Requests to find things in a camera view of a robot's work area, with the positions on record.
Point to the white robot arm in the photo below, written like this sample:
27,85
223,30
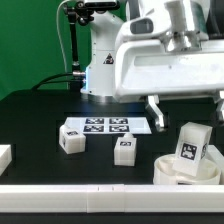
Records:
191,22

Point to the white round stool seat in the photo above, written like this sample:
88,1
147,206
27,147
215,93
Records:
208,174

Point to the paper sheet with markers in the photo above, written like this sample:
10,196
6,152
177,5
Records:
107,125

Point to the white rail block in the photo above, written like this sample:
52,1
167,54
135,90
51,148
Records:
5,157
215,155

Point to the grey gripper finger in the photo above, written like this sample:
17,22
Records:
219,101

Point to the white front rail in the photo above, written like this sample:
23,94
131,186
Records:
111,198

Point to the white right rail block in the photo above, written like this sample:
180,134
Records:
215,155

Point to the white left rail block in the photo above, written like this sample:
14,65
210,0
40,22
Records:
5,157

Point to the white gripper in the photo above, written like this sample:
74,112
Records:
143,68

